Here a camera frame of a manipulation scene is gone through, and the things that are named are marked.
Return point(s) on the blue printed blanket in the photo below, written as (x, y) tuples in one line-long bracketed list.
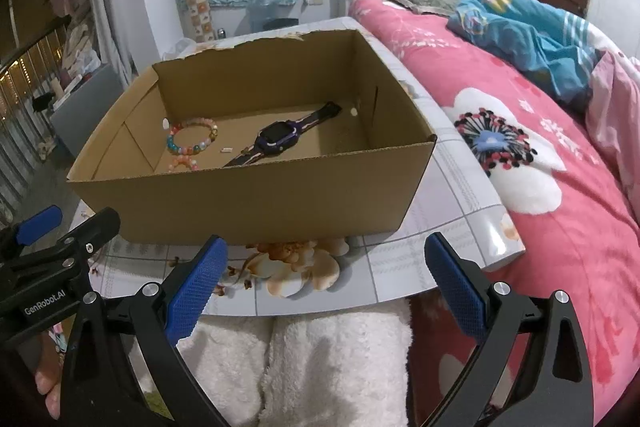
[(530, 42)]

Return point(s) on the white water dispenser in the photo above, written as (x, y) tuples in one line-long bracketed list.
[(344, 7)]

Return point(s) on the metal stair railing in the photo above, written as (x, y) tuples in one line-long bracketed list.
[(20, 107)]

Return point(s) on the brown cardboard box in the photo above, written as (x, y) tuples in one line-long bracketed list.
[(250, 207)]

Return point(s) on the grey cabinet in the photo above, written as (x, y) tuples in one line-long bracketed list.
[(85, 112)]

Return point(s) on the pink pillow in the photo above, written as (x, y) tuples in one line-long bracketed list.
[(617, 117)]

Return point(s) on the pink floral bed sheet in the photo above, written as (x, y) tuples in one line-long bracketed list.
[(575, 232)]

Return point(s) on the orange squared patterned cloth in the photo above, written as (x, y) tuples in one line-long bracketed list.
[(195, 7)]

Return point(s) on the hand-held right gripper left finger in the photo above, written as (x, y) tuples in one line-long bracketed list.
[(197, 292)]

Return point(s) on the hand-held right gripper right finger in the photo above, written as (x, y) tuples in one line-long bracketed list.
[(455, 287)]

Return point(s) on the white fluffy cloth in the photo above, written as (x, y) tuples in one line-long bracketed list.
[(325, 367)]

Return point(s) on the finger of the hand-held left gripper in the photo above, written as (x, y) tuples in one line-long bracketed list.
[(95, 229), (37, 222)]

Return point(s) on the floral printed table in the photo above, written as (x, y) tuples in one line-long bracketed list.
[(450, 207)]

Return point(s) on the purple smartwatch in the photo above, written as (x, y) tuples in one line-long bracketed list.
[(275, 134)]

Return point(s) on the person's left hand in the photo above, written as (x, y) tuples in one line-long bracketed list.
[(47, 377)]

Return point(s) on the white plastic bags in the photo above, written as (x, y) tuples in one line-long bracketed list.
[(180, 49)]

